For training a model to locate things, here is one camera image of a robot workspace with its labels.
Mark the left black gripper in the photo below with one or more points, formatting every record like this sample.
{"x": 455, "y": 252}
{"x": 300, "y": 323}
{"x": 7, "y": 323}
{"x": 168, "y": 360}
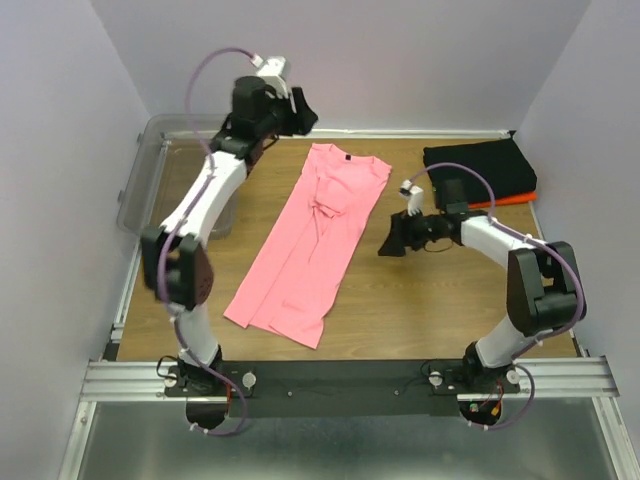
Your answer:
{"x": 299, "y": 123}

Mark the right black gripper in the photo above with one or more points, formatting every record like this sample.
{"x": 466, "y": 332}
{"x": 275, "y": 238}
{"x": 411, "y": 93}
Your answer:
{"x": 403, "y": 233}

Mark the pink t shirt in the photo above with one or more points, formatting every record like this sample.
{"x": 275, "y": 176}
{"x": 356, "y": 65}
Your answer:
{"x": 294, "y": 280}

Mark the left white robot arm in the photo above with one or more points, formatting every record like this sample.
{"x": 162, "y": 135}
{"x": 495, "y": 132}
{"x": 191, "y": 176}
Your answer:
{"x": 176, "y": 265}

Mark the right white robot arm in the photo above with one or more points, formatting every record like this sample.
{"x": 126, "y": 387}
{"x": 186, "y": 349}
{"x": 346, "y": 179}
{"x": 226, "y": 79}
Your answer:
{"x": 544, "y": 296}

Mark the black folded t shirt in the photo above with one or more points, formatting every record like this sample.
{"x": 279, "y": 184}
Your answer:
{"x": 500, "y": 162}

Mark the orange folded t shirt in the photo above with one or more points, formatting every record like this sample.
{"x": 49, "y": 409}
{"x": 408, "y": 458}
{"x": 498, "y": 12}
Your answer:
{"x": 506, "y": 201}

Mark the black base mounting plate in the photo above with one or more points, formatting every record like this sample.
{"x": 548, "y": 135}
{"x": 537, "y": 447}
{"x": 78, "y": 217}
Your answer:
{"x": 343, "y": 388}

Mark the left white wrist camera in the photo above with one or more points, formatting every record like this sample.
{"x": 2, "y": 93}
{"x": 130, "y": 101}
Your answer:
{"x": 274, "y": 71}

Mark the back aluminium table rail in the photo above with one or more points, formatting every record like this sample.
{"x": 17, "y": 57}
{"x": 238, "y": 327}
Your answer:
{"x": 331, "y": 133}

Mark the aluminium frame rail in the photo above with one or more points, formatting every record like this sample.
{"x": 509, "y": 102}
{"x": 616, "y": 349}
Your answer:
{"x": 562, "y": 424}

